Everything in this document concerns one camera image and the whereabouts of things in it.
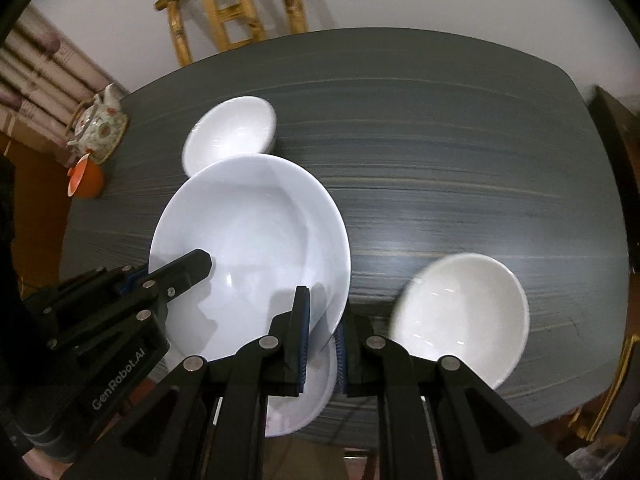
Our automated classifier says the large floral white plate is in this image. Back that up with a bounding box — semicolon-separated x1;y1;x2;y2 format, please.
264;342;337;438

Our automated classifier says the medium floral white plate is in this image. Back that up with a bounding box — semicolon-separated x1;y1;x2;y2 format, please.
148;154;351;363

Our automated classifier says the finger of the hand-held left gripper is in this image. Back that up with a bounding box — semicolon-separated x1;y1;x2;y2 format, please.
47;249;213;356
22;265;151;319

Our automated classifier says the small pink patterned bowl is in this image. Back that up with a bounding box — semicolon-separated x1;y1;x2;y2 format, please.
181;96;277;178

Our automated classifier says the striped beige curtain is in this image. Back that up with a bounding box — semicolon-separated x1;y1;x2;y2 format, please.
0;5;115;126

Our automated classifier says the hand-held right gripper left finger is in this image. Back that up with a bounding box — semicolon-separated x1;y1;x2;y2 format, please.
65;285;312;480

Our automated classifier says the brown wooden cabinet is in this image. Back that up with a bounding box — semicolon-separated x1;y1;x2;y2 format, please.
0;130;76;281

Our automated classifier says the orange cup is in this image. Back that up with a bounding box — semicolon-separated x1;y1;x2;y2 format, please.
66;152;106;200

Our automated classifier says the large white bowl small flower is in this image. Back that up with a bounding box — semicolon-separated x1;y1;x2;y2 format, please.
389;253;531;392

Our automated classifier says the bamboo chair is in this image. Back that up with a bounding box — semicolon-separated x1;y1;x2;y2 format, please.
154;0;310;67
570;332;640;443

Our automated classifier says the dark wooden side cabinet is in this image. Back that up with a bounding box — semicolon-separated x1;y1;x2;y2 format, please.
587;85;640;271

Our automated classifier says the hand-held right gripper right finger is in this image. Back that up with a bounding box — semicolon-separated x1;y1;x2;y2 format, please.
333;315;586;480

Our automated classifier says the floral ceramic teapot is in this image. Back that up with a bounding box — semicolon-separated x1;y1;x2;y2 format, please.
65;82;130;165

